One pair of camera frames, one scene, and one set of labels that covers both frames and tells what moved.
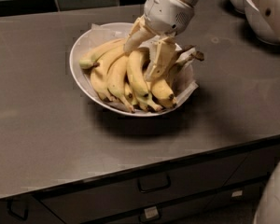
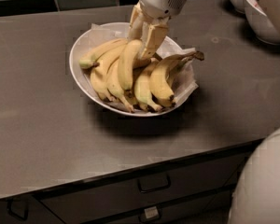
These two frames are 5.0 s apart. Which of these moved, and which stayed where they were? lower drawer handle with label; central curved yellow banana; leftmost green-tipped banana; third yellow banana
Moved: central curved yellow banana
Stayed: leftmost green-tipped banana; lower drawer handle with label; third yellow banana
